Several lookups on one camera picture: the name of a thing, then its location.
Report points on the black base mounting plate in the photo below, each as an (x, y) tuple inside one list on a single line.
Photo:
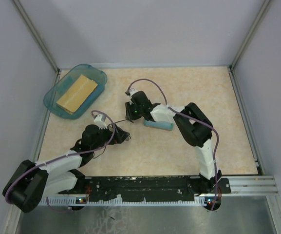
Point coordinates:
[(143, 188)]

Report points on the aluminium frame post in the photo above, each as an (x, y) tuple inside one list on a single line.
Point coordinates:
[(251, 32), (36, 35)]

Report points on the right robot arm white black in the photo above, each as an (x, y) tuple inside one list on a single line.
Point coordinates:
[(192, 123)]

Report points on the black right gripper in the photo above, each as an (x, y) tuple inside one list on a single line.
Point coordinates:
[(129, 116)]

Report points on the black aviator sunglasses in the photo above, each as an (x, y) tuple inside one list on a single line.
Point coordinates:
[(119, 122)]

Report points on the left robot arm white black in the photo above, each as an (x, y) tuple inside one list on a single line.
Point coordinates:
[(71, 161)]

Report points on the aluminium frame post left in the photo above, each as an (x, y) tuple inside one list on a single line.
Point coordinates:
[(36, 35)]

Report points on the shiny metal front panel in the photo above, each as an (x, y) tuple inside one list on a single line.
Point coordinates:
[(236, 215)]

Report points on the aluminium frame post right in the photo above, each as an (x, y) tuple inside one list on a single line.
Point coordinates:
[(251, 32)]

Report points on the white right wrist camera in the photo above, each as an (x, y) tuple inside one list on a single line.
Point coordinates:
[(130, 92)]

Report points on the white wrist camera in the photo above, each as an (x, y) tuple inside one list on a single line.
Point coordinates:
[(99, 121), (130, 92)]

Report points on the aluminium front rail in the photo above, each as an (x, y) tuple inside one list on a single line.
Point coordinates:
[(224, 185)]

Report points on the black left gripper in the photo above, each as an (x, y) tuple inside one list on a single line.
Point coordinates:
[(110, 133)]

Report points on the teal plastic bin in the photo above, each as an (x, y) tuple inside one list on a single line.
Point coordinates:
[(64, 84)]

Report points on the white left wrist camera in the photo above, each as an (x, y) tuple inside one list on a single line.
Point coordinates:
[(99, 121)]

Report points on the grey glasses case green lining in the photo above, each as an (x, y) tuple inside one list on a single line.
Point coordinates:
[(159, 125)]

